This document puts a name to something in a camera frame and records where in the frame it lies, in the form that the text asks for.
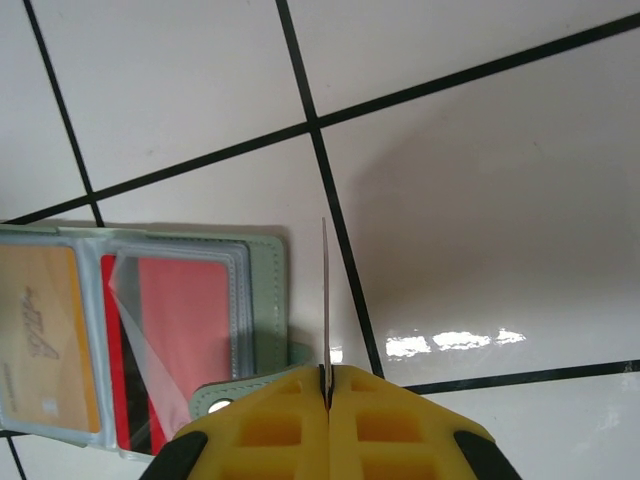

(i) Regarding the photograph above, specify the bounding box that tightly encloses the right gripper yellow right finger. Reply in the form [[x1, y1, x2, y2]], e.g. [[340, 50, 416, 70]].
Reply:
[[327, 364, 520, 480]]

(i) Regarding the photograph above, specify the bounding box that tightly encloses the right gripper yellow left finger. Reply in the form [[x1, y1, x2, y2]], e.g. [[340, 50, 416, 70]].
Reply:
[[143, 365, 330, 480]]

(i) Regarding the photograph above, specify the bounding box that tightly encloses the green leather card holder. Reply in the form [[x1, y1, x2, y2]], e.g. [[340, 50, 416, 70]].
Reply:
[[0, 222, 322, 459]]

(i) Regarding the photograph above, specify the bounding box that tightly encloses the gold card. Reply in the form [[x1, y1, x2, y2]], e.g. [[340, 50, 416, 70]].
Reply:
[[0, 244, 103, 434]]

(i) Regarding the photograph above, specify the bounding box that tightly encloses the red card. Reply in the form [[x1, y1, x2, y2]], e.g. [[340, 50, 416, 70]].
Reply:
[[100, 253, 237, 455]]

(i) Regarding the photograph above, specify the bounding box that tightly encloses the silver card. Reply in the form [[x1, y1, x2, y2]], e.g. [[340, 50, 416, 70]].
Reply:
[[319, 216, 333, 407]]

